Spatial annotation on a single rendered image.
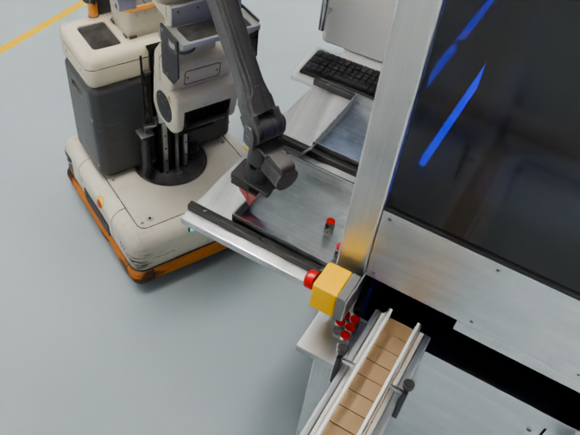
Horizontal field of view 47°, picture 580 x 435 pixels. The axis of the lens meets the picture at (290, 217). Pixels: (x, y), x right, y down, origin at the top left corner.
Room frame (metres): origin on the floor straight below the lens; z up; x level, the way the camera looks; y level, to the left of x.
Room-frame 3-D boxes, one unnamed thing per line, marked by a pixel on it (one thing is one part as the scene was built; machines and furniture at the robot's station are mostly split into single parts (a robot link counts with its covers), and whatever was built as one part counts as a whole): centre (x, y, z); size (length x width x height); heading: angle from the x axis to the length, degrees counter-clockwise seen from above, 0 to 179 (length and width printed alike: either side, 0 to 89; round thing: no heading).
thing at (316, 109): (1.27, -0.11, 0.87); 0.70 x 0.48 x 0.02; 156
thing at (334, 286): (0.81, -0.11, 1.00); 0.08 x 0.07 x 0.07; 66
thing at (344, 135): (1.40, -0.24, 0.90); 0.34 x 0.26 x 0.04; 66
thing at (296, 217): (1.10, -0.08, 0.90); 0.34 x 0.26 x 0.04; 65
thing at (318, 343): (0.78, -0.14, 0.87); 0.14 x 0.13 x 0.02; 66
